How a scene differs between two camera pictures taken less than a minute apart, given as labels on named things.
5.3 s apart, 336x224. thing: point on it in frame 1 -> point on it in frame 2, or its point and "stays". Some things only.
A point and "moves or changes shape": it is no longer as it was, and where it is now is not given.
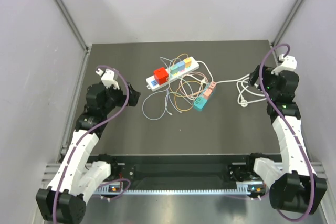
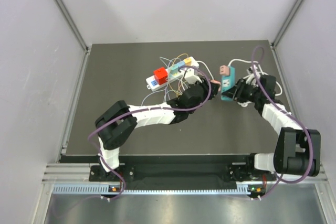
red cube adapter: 161,75 stays
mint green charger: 174,69 stays
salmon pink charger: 207,93 moves or changes shape
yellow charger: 188,62 stays
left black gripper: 123,97 -> 205,85
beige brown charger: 212,85 moves or changes shape
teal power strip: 200,102 moves or changes shape
